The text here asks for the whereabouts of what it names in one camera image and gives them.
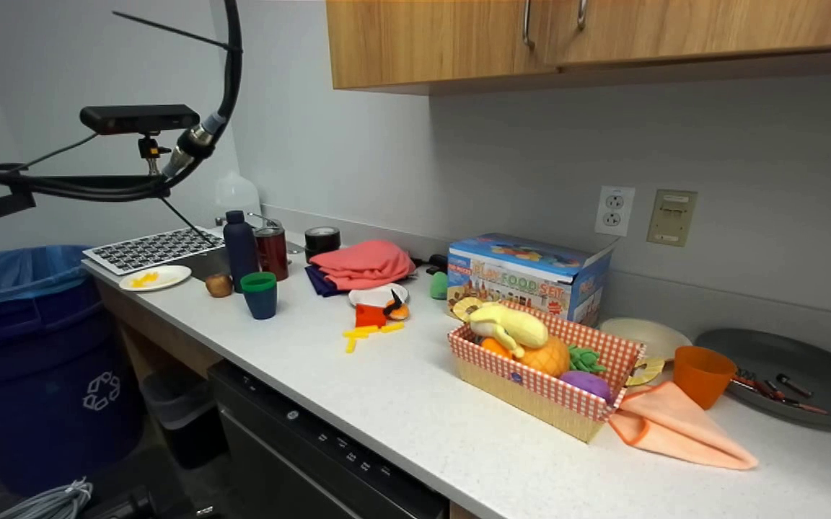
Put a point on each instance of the clear soap bottle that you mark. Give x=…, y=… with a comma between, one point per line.
x=238, y=198

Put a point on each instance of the orange toy fruit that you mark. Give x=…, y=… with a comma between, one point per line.
x=549, y=359

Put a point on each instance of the yellow toy food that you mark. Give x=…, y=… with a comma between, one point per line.
x=144, y=281

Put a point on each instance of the thin black rod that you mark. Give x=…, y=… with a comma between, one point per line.
x=170, y=29

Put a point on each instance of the green toy vegetable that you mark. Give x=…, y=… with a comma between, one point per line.
x=585, y=362

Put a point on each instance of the wooden wall cabinet body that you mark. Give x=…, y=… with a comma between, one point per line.
x=676, y=71

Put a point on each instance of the purple cloth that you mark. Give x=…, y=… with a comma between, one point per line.
x=317, y=284

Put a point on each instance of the dark blue bottle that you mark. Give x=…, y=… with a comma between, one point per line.
x=239, y=247

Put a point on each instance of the pale yellow toy slice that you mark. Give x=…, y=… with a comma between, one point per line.
x=648, y=374

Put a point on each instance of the dark blue cup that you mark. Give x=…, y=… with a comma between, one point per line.
x=261, y=307

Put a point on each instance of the grey round tray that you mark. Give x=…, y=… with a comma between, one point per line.
x=809, y=362

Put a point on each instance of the small dark waste bin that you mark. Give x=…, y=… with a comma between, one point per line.
x=184, y=414

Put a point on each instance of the small white plate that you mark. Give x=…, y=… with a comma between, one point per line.
x=174, y=281

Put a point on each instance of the green cup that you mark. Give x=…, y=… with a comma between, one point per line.
x=257, y=281

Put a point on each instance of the white round plate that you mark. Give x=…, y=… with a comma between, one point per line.
x=649, y=335

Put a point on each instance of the orange plastic cup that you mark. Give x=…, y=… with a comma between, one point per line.
x=704, y=376

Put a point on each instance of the brown bottle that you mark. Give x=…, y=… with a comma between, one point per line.
x=272, y=251

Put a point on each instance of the beige switch plate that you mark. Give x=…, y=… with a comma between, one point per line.
x=671, y=218

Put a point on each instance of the pink folded cloth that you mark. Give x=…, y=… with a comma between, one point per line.
x=366, y=264

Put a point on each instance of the red checkered basket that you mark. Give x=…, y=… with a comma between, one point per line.
x=532, y=392

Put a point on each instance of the dish rack tray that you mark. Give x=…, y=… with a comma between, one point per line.
x=144, y=250

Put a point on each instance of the purple toy vegetable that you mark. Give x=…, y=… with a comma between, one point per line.
x=590, y=384

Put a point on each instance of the wooden wall cabinet door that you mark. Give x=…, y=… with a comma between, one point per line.
x=723, y=29
x=424, y=43

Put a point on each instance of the small brown round toy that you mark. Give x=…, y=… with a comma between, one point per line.
x=219, y=286

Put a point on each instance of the small green toy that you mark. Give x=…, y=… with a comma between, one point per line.
x=438, y=286

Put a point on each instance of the yellow toy banana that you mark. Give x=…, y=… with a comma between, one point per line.
x=512, y=326

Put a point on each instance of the black stereo camera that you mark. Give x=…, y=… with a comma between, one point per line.
x=137, y=118

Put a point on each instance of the black cylinder can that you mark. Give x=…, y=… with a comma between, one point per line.
x=320, y=241

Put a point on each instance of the blue recycling bin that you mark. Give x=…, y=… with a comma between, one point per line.
x=42, y=384

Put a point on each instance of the small red stick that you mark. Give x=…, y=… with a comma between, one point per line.
x=763, y=386
x=806, y=397

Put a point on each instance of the white wall outlet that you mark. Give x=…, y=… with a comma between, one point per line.
x=614, y=211

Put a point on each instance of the black dishwasher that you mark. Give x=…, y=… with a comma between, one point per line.
x=281, y=463

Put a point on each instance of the grey plastic bag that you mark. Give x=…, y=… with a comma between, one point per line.
x=49, y=502

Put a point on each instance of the colourful toy box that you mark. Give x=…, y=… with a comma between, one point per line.
x=521, y=274

